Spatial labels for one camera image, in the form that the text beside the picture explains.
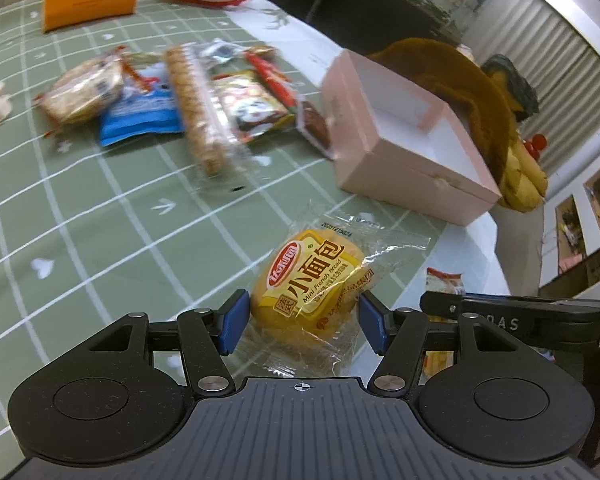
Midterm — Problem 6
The pink cardboard box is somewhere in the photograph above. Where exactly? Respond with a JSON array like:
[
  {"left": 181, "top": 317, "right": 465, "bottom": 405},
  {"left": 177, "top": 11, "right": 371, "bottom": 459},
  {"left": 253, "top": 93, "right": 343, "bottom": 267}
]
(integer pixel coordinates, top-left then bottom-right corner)
[{"left": 321, "top": 50, "right": 503, "bottom": 226}]

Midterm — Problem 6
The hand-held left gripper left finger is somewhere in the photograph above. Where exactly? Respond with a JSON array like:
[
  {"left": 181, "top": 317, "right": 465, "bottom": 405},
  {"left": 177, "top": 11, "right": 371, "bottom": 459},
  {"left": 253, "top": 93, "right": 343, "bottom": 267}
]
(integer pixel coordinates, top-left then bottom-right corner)
[{"left": 87, "top": 289, "right": 252, "bottom": 398}]

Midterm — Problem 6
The white cabinet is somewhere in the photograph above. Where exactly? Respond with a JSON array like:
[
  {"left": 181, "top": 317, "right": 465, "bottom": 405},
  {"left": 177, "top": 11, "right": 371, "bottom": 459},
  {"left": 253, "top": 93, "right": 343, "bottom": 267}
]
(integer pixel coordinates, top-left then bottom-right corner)
[{"left": 536, "top": 159, "right": 600, "bottom": 292}]

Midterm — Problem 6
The red snack packet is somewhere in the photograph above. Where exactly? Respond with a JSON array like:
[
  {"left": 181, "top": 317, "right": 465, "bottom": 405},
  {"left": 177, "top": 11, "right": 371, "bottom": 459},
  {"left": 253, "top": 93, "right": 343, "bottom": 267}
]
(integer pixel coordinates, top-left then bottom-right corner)
[{"left": 244, "top": 47, "right": 302, "bottom": 112}]

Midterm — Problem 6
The yellow plush toy dark hair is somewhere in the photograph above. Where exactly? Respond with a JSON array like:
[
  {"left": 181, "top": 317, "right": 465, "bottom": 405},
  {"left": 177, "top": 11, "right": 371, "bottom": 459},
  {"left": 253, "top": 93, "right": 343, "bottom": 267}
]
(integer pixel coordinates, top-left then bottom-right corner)
[{"left": 480, "top": 54, "right": 551, "bottom": 214}]

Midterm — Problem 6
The green checked tablecloth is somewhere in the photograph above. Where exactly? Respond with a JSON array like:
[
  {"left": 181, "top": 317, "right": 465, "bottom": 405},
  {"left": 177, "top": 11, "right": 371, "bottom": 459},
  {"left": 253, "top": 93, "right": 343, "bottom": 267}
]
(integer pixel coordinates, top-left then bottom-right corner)
[{"left": 0, "top": 0, "right": 453, "bottom": 401}]

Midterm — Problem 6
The black cabinet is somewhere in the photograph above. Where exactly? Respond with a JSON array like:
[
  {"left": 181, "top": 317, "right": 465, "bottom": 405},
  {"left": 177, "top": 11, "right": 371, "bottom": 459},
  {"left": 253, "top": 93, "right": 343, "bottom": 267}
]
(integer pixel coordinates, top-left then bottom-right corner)
[{"left": 256, "top": 0, "right": 473, "bottom": 60}]

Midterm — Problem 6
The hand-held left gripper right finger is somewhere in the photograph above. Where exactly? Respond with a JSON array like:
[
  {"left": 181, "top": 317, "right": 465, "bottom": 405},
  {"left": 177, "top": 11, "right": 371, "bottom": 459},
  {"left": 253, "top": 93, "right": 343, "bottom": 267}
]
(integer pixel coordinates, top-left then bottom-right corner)
[{"left": 358, "top": 292, "right": 524, "bottom": 398}]

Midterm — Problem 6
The chocolate cake packet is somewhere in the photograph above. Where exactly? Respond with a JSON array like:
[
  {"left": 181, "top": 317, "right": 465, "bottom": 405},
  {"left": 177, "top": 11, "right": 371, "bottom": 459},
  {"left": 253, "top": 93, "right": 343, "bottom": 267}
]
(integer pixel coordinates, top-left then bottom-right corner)
[{"left": 298, "top": 100, "right": 334, "bottom": 157}]

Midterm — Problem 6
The white orange snack packet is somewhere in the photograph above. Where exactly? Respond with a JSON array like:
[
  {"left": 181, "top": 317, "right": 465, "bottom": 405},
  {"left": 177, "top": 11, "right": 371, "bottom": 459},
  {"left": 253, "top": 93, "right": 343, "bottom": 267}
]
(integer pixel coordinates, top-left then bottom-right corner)
[{"left": 422, "top": 267, "right": 466, "bottom": 379}]

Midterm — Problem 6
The yellow bread packet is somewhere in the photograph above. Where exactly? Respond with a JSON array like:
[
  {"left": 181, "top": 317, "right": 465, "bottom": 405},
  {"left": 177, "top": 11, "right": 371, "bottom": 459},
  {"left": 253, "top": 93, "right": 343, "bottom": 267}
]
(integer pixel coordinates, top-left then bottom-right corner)
[{"left": 236, "top": 200, "right": 432, "bottom": 378}]

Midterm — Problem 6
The long clear biscuit packet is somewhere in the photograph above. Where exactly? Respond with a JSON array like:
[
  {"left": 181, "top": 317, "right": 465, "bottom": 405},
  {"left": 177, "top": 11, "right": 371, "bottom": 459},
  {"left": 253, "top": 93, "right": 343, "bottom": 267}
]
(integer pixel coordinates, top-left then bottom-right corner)
[{"left": 164, "top": 44, "right": 242, "bottom": 179}]

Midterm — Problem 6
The grey curtain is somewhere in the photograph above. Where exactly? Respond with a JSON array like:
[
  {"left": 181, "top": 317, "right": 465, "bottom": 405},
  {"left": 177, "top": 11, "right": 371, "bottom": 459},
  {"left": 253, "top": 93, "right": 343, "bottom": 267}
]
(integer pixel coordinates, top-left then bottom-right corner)
[{"left": 472, "top": 0, "right": 600, "bottom": 186}]

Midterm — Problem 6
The brown plush toy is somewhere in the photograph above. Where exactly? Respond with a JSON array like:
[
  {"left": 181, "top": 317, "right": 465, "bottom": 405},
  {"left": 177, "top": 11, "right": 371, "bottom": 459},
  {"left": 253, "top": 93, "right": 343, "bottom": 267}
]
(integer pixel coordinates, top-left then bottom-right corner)
[{"left": 369, "top": 37, "right": 520, "bottom": 183}]

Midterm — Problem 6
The blue snack packet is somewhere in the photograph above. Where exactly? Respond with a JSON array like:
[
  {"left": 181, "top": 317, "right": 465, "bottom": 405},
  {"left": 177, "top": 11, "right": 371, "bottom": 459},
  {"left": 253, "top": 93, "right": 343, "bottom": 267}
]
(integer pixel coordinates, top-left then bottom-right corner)
[{"left": 98, "top": 62, "right": 186, "bottom": 147}]

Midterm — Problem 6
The round rice cracker packet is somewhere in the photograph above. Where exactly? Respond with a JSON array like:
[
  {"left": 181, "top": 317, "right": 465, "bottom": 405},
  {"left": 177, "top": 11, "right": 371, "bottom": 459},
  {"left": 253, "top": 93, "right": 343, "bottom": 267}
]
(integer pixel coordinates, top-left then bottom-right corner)
[{"left": 34, "top": 52, "right": 127, "bottom": 127}]

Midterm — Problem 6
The panda print snack packet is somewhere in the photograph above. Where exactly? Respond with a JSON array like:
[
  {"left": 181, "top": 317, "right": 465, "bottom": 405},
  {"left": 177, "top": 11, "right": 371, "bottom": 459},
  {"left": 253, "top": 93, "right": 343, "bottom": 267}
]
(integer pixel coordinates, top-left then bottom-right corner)
[{"left": 211, "top": 72, "right": 297, "bottom": 145}]

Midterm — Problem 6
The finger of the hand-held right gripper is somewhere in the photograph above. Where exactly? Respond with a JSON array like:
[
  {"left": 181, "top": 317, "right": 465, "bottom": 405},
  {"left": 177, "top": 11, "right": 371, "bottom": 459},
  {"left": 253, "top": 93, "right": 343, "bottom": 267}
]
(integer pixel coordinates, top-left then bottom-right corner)
[{"left": 419, "top": 290, "right": 600, "bottom": 328}]

